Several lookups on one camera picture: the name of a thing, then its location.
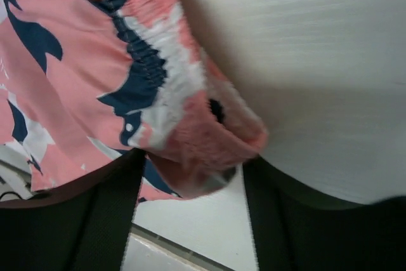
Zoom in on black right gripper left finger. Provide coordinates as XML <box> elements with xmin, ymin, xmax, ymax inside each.
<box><xmin>1</xmin><ymin>149</ymin><xmax>145</xmax><ymax>270</ymax></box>

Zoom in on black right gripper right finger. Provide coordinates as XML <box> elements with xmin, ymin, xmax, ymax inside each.
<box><xmin>242</xmin><ymin>158</ymin><xmax>405</xmax><ymax>270</ymax></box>

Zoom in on pink shark print shorts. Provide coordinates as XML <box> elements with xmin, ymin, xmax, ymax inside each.
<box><xmin>1</xmin><ymin>0</ymin><xmax>267</xmax><ymax>202</ymax></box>

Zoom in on aluminium table frame rail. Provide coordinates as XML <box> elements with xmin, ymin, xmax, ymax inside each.
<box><xmin>1</xmin><ymin>162</ymin><xmax>224</xmax><ymax>270</ymax></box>

